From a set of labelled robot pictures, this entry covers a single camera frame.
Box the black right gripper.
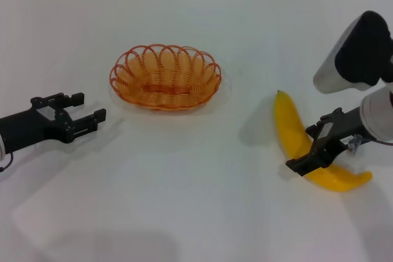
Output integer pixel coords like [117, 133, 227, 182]
[285, 107, 367, 177]

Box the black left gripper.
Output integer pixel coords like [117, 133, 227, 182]
[0, 91, 107, 153]

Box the yellow banana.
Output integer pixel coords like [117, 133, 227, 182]
[274, 90, 373, 193]

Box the orange woven plastic basket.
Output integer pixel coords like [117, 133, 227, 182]
[109, 44, 222, 112]

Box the silver cable connector plug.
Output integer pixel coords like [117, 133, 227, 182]
[348, 134, 364, 154]

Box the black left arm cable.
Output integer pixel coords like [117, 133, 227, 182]
[0, 153, 14, 173]

